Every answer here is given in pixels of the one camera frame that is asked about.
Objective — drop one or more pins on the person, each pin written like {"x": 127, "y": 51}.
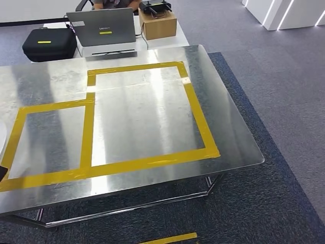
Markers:
{"x": 114, "y": 3}

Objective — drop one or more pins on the black router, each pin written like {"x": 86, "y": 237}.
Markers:
{"x": 154, "y": 6}

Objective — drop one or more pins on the yellow floor tape strip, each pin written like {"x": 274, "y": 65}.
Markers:
{"x": 170, "y": 239}

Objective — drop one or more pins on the white lit display plinth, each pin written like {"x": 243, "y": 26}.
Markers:
{"x": 292, "y": 15}

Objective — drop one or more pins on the white curved plastic car part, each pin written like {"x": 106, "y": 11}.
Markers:
{"x": 2, "y": 141}

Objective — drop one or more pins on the stainless steel workbench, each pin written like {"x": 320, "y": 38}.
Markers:
{"x": 228, "y": 134}

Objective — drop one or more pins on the grey laptop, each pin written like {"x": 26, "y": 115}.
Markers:
{"x": 101, "y": 23}

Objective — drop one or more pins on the black zipped carry case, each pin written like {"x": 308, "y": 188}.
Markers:
{"x": 48, "y": 49}

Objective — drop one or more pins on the white desk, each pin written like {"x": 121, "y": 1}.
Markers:
{"x": 175, "y": 42}

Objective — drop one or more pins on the black office chair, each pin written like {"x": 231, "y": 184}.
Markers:
{"x": 81, "y": 5}

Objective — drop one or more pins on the brown cardboard box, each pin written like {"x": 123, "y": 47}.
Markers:
{"x": 157, "y": 28}

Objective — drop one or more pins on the silver laptop stand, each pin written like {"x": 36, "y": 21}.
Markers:
{"x": 106, "y": 50}

